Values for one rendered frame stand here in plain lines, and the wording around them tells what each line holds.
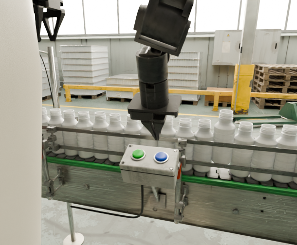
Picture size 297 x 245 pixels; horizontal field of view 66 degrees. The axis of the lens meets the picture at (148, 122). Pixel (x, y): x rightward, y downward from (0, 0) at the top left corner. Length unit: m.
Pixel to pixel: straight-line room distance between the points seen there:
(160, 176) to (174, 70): 5.56
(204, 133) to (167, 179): 0.21
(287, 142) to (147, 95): 0.44
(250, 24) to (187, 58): 1.61
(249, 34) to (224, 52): 2.15
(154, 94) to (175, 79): 5.64
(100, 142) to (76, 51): 6.28
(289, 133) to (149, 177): 0.40
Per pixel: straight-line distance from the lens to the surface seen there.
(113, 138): 0.76
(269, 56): 7.53
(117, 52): 8.31
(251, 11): 5.37
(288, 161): 0.75
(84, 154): 0.84
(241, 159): 0.73
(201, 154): 0.72
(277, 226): 0.82
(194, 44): 7.70
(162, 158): 0.56
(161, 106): 0.45
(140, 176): 0.59
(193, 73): 5.99
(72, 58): 7.06
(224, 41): 7.37
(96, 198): 0.88
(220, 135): 0.69
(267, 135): 0.71
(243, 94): 5.23
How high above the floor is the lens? 1.37
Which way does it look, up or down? 18 degrees down
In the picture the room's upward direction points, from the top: straight up
